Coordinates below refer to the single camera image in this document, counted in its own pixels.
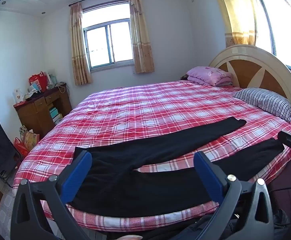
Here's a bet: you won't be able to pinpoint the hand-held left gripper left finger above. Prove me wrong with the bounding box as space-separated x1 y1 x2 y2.
11 150 93 240

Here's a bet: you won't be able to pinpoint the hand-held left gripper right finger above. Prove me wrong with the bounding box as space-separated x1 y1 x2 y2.
193 151 276 240

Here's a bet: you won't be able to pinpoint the black pants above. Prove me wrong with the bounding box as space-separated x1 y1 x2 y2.
69 116 285 218

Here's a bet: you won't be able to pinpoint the striped pillow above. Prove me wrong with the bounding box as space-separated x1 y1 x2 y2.
232 88 291 123

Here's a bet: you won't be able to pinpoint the patterned paper bag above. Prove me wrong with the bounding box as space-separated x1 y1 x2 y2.
19 125 40 152

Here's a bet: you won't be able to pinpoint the red plastic bag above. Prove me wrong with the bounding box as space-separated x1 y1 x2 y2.
13 137 30 158

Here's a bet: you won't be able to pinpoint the teal boxes in desk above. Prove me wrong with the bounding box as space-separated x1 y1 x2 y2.
49 107 62 123

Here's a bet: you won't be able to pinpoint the brown wooden desk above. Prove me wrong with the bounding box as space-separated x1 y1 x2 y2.
13 82 72 138

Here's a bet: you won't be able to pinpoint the round wooden headboard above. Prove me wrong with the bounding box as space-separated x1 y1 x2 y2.
209 44 291 110

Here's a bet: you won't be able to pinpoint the bed with red plaid sheet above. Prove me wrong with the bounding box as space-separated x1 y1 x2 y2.
12 79 291 233

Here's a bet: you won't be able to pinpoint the red gift bag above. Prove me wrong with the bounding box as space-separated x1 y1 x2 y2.
29 71 48 92

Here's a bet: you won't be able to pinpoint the pink folded quilt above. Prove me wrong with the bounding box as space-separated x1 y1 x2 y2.
186 66 233 87

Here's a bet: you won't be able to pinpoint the large bright window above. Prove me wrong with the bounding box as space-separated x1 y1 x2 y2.
245 0 291 70

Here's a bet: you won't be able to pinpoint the beige patterned curtain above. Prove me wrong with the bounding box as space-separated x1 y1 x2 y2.
129 0 155 74
69 2 93 86

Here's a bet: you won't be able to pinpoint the yellow curtain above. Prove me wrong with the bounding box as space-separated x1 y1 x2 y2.
210 0 258 48

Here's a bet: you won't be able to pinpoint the grey framed sliding window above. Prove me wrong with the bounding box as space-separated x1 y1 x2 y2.
82 19 135 70

